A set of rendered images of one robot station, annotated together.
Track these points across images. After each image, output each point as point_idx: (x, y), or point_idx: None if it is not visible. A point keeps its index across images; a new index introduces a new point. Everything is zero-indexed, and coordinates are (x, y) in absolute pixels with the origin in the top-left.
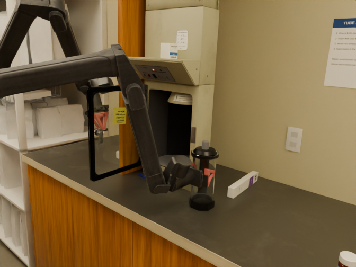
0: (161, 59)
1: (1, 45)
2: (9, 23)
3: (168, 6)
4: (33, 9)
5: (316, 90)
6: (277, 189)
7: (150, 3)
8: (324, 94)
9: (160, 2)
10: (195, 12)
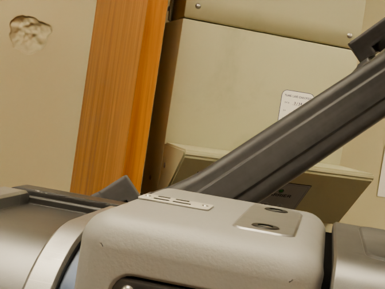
0: (313, 167)
1: (294, 173)
2: (376, 102)
3: (264, 26)
4: None
5: (364, 204)
6: None
7: (205, 3)
8: (377, 210)
9: (239, 11)
10: (338, 59)
